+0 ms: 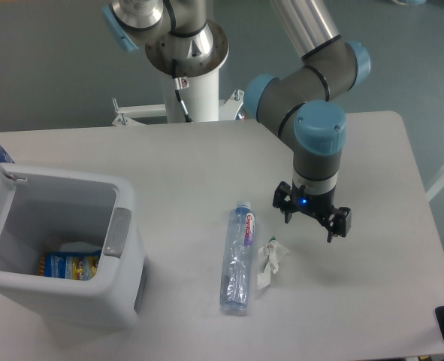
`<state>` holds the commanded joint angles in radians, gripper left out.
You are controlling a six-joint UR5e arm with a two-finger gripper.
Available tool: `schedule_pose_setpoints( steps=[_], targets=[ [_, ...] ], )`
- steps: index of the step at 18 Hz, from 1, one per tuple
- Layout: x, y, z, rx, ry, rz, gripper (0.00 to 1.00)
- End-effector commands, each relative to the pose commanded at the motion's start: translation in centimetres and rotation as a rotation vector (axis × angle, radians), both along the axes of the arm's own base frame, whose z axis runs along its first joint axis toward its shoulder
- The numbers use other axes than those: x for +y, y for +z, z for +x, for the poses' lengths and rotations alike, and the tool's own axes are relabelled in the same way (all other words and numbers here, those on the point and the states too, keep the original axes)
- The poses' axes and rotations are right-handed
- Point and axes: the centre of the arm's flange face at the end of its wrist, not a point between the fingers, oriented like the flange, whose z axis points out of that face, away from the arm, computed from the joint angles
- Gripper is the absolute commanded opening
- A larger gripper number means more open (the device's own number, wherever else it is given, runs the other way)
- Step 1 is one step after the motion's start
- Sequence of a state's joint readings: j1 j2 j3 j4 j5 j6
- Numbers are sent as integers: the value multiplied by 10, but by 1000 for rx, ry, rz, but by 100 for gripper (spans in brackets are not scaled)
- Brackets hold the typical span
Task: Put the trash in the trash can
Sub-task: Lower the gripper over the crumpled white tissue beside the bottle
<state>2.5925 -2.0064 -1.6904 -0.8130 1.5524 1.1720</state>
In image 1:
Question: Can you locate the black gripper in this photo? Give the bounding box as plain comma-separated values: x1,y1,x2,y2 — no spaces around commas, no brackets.
273,177,352,243

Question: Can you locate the white paper wrapper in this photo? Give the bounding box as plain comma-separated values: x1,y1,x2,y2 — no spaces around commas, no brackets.
256,236,289,290

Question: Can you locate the crushed clear plastic bottle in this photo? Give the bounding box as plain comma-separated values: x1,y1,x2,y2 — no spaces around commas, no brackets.
219,201,255,315

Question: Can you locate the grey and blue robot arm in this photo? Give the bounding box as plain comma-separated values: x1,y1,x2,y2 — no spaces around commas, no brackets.
102,1,370,238

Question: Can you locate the white plastic trash can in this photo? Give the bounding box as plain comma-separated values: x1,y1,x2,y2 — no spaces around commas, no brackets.
0,162,147,328

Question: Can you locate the blue yellow snack packet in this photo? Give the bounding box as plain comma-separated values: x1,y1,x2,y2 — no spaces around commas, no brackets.
38,250,101,281

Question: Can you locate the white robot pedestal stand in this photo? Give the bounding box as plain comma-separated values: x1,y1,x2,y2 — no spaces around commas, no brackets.
111,20,249,127

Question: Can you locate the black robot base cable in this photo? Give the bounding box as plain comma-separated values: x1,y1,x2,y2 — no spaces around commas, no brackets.
171,59,193,123

